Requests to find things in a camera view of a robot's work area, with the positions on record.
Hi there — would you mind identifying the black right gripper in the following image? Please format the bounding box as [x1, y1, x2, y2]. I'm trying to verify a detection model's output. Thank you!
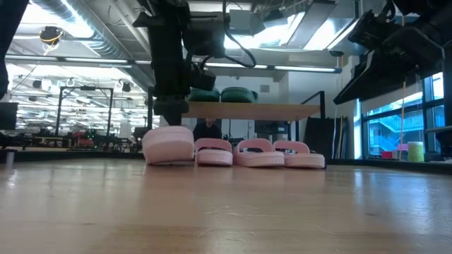
[333, 25, 445, 106]

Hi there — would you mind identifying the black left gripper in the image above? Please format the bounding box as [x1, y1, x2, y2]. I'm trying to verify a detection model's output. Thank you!
[132, 10, 218, 127]

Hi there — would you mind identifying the pink rubber slide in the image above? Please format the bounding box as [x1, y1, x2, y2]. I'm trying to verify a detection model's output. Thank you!
[272, 140, 326, 169]
[141, 126, 196, 166]
[194, 138, 234, 167]
[232, 138, 285, 168]

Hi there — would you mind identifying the wooden shelf with black legs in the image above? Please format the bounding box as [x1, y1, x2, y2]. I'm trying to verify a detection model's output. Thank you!
[146, 86, 326, 170]

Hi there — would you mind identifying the person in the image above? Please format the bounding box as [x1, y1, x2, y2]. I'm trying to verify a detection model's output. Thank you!
[192, 118, 223, 142]

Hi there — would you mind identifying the black leaning panel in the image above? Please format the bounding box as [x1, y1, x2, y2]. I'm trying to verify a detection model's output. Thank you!
[303, 116, 349, 160]

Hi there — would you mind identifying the green bottle by window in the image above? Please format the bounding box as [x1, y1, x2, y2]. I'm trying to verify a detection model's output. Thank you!
[407, 140, 425, 163]

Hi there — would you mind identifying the black monitor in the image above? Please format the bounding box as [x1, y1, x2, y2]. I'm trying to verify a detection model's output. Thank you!
[0, 102, 18, 131]

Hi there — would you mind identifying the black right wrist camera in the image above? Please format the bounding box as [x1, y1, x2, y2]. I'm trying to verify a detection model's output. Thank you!
[347, 8, 388, 50]

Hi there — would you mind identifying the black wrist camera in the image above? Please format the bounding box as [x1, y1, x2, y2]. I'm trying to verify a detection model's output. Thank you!
[347, 8, 388, 50]
[182, 12, 227, 59]

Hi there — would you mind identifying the silver ceiling duct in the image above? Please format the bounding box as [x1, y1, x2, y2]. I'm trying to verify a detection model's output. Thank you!
[31, 0, 153, 89]

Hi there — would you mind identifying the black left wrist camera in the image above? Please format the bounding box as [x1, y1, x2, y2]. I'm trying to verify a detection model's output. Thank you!
[182, 12, 227, 59]

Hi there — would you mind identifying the long ceiling light rail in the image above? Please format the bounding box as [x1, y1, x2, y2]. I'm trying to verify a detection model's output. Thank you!
[5, 54, 343, 74]

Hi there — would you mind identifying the black background station frame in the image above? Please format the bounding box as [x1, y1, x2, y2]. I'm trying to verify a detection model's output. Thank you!
[55, 85, 114, 138]

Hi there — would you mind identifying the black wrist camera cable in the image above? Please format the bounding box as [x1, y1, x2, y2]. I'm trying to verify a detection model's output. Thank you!
[221, 0, 258, 68]

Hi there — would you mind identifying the ceiling device with yellow cable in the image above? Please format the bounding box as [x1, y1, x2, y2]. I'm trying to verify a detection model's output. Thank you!
[38, 26, 64, 49]

